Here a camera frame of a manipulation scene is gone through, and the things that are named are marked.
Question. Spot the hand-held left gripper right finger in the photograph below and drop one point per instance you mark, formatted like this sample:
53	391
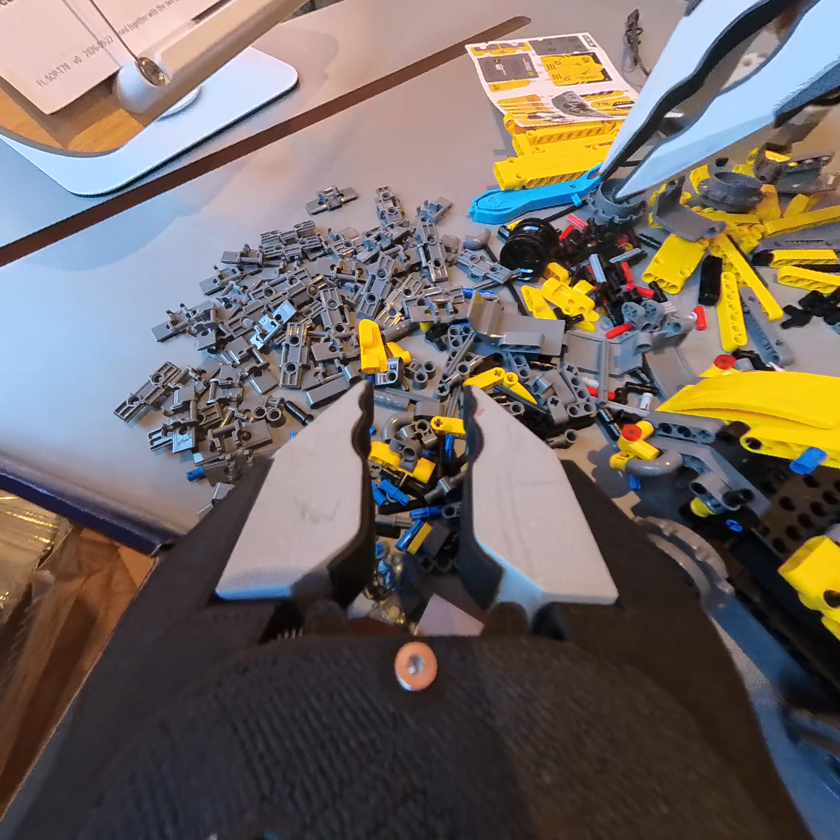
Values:
538	519

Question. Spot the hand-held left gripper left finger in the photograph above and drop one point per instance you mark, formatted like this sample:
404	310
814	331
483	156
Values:
302	519

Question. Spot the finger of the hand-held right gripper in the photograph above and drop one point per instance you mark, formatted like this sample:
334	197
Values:
761	118
683	79

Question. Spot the pile of toy parts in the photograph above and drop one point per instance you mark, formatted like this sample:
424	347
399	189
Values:
341	302

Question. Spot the grey desk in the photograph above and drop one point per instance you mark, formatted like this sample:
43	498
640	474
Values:
131	289

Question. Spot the yellow black sticker sheet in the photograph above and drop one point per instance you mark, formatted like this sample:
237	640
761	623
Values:
551	79

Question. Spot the blue brick separator tool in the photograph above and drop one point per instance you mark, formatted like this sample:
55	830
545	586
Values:
512	204

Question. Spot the dark blue cardboard box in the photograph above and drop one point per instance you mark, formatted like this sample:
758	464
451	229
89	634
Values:
79	505

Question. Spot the yellow black toy vehicle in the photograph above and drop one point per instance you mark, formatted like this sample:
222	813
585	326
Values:
775	420

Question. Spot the instruction sheet on wooden stand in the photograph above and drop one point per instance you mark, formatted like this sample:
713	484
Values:
158	92

